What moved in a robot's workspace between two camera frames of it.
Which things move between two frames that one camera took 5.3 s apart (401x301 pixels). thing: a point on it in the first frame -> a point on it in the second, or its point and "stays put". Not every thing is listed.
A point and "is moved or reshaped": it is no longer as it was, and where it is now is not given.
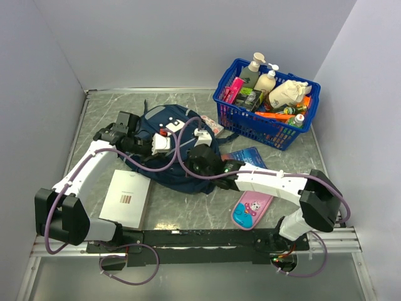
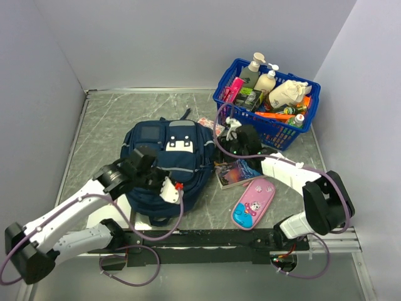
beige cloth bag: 289,92 stays put
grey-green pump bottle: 250,73 stays put
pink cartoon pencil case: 250,209 stays put
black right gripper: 190,161 -> 225,144
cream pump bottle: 267,82 stays put
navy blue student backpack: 169,132 is moved or reshaped
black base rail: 182,246 stays put
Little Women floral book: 217,128 stays put
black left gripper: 150,150 -> 163,174
